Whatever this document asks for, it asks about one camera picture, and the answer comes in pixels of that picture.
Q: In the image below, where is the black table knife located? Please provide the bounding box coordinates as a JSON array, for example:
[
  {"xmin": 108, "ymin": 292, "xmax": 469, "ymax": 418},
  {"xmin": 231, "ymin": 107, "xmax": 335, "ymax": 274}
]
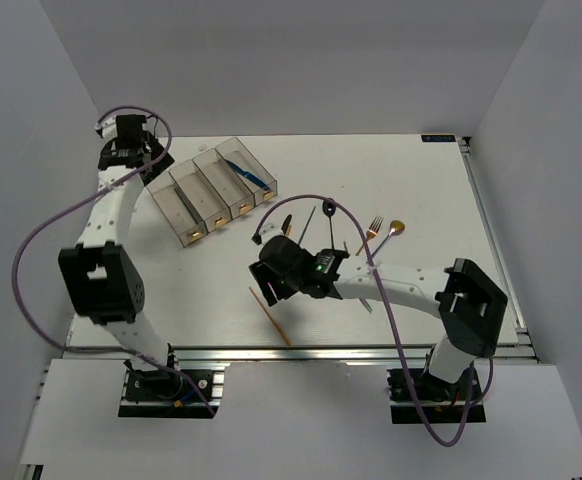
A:
[{"xmin": 282, "ymin": 214, "xmax": 292, "ymax": 236}]

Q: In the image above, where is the black spoon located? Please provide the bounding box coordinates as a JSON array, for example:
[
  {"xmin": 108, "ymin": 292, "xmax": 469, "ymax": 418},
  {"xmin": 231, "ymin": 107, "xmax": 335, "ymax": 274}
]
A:
[{"xmin": 322, "ymin": 198, "xmax": 336, "ymax": 249}]

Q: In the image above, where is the rainbow gold spoon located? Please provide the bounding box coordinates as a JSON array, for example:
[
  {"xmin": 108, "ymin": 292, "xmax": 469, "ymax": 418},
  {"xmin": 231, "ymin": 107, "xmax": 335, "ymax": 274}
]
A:
[{"xmin": 372, "ymin": 220, "xmax": 406, "ymax": 257}]

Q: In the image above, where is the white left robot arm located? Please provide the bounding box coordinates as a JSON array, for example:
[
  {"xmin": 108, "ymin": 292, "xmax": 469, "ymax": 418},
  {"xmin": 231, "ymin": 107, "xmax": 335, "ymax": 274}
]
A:
[{"xmin": 58, "ymin": 114, "xmax": 183, "ymax": 399}]

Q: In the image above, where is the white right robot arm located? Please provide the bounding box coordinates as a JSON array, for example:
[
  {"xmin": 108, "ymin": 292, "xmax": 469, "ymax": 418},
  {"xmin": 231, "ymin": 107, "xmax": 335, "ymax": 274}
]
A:
[{"xmin": 249, "ymin": 235, "xmax": 508, "ymax": 399}]

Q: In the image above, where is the iridescent rainbow fork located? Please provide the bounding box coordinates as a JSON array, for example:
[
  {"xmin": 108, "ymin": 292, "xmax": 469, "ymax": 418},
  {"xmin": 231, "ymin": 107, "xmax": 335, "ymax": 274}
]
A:
[{"xmin": 360, "ymin": 299, "xmax": 373, "ymax": 314}]

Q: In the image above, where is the ornate gold fork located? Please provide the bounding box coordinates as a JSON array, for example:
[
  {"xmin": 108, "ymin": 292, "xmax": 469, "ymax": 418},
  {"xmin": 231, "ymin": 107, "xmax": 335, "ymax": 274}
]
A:
[{"xmin": 356, "ymin": 216, "xmax": 384, "ymax": 256}]

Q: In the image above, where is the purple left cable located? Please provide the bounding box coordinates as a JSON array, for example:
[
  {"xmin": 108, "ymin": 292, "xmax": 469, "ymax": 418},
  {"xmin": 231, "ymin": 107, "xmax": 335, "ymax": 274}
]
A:
[{"xmin": 12, "ymin": 105, "xmax": 217, "ymax": 417}]

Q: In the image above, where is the purple cable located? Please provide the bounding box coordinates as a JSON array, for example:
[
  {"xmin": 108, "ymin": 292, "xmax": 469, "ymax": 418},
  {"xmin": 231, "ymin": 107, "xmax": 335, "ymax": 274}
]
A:
[
  {"xmin": 251, "ymin": 195, "xmax": 496, "ymax": 447},
  {"xmin": 12, "ymin": 105, "xmax": 217, "ymax": 417}
]

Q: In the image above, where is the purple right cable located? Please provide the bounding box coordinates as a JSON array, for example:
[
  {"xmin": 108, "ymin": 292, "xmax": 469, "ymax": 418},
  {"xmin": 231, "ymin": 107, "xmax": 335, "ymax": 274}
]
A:
[{"xmin": 251, "ymin": 195, "xmax": 496, "ymax": 447}]

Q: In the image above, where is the blue handled knife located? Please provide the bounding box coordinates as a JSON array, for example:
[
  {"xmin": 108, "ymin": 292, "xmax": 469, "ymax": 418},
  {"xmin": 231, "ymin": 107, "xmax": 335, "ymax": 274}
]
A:
[{"xmin": 225, "ymin": 159, "xmax": 270, "ymax": 192}]

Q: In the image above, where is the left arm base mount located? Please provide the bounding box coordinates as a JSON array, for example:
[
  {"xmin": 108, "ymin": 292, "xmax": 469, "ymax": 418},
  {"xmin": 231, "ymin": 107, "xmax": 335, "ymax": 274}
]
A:
[{"xmin": 118, "ymin": 369, "xmax": 219, "ymax": 419}]

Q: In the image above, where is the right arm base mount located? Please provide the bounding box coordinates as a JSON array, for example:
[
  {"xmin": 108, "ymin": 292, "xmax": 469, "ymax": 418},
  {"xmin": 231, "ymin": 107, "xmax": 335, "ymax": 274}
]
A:
[{"xmin": 387, "ymin": 368, "xmax": 487, "ymax": 425}]

